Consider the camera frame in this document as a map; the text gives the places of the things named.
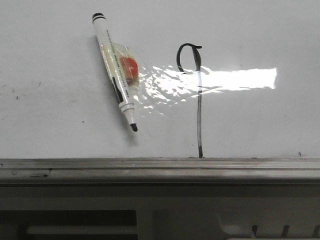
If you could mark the white black whiteboard marker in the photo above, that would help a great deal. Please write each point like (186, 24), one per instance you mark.
(114, 69)

